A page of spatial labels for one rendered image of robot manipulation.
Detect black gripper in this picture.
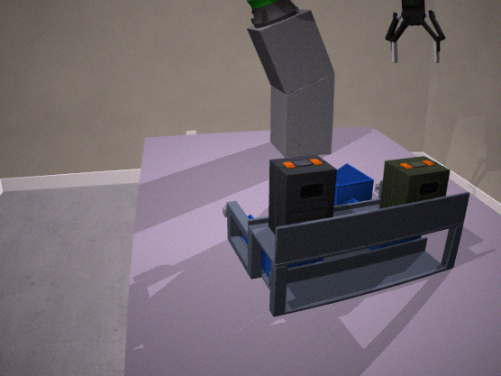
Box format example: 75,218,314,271
385,0,445,63

